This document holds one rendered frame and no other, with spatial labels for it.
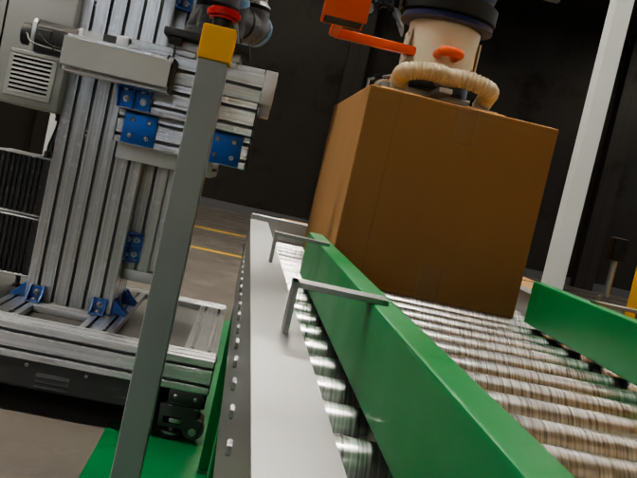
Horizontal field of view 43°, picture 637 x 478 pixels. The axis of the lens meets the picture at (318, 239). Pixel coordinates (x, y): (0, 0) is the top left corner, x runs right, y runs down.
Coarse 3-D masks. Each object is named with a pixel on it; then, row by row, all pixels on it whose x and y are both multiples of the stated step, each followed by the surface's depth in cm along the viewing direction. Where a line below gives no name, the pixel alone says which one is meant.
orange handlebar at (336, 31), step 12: (336, 36) 183; (348, 36) 183; (360, 36) 184; (372, 36) 184; (384, 48) 185; (396, 48) 184; (408, 48) 185; (444, 48) 176; (456, 48) 175; (456, 60) 179
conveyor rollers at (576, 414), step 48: (288, 288) 141; (432, 336) 125; (480, 336) 136; (528, 336) 146; (336, 384) 79; (480, 384) 98; (528, 384) 100; (576, 384) 110; (624, 384) 119; (336, 432) 69; (576, 432) 82; (624, 432) 91
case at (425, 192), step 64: (384, 128) 160; (448, 128) 161; (512, 128) 162; (320, 192) 205; (384, 192) 161; (448, 192) 162; (512, 192) 163; (384, 256) 162; (448, 256) 163; (512, 256) 165
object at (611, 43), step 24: (624, 0) 539; (624, 24) 541; (600, 48) 549; (600, 72) 542; (600, 96) 544; (600, 120) 545; (576, 144) 554; (576, 168) 547; (576, 192) 548; (576, 216) 550; (552, 240) 560; (552, 264) 552
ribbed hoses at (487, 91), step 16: (400, 64) 173; (416, 64) 171; (432, 64) 172; (384, 80) 204; (400, 80) 174; (432, 80) 173; (448, 80) 174; (464, 80) 172; (480, 80) 172; (480, 96) 177; (496, 96) 175
